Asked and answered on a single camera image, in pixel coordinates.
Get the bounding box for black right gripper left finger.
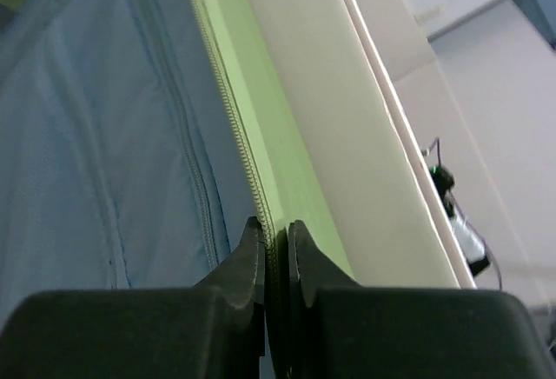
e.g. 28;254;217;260
1;218;265;378

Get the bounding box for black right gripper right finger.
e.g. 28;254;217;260
273;221;546;379

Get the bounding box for green hard-shell suitcase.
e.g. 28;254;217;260
0;0;361;293

